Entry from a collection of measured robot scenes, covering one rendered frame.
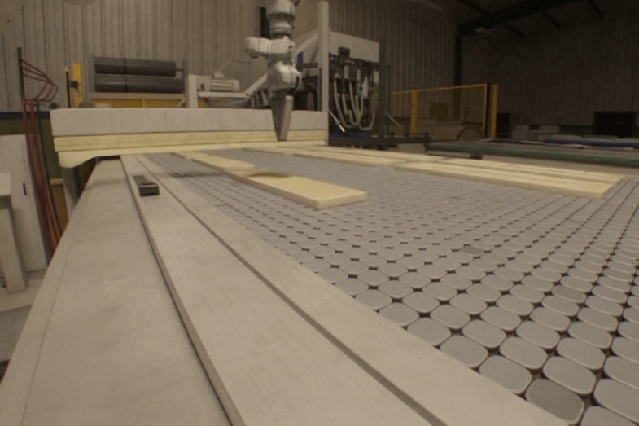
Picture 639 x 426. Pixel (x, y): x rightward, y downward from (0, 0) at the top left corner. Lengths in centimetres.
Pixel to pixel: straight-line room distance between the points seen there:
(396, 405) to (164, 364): 17
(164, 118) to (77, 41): 465
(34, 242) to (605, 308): 302
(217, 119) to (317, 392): 244
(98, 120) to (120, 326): 217
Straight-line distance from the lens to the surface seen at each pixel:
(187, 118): 250
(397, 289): 31
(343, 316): 26
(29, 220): 295
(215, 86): 345
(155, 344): 30
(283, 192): 68
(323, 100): 336
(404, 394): 20
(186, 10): 730
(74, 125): 246
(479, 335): 27
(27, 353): 38
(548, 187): 94
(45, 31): 701
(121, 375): 28
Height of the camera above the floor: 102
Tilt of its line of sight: 10 degrees down
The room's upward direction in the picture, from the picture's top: straight up
